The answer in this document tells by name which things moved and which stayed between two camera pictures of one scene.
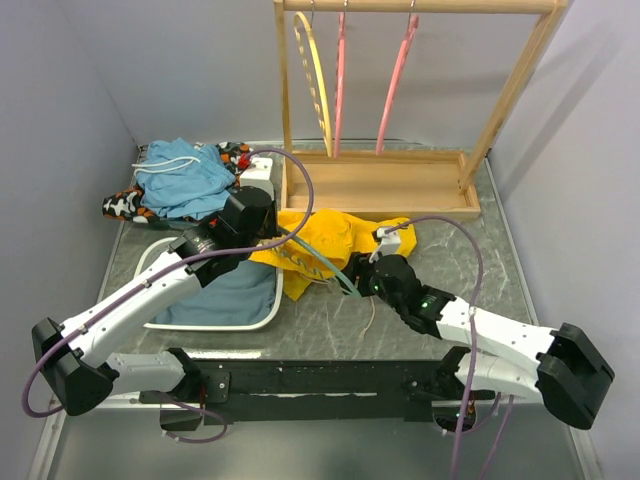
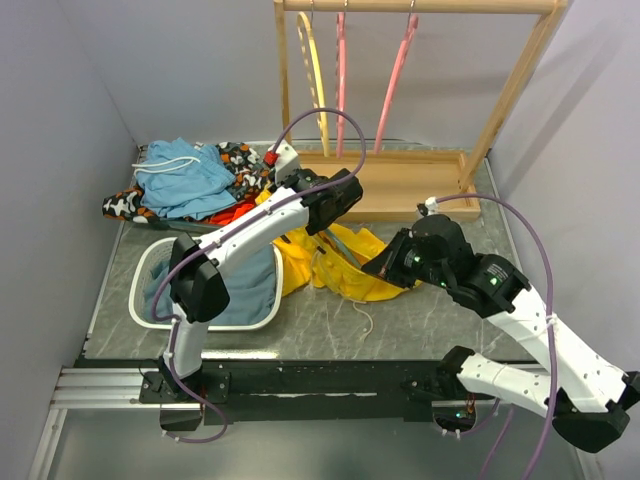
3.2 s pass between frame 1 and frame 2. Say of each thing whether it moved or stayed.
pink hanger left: stayed
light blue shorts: stayed
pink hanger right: stayed
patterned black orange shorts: stayed
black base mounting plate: stayed
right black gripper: moved
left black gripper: moved
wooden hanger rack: stayed
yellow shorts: moved
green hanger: moved
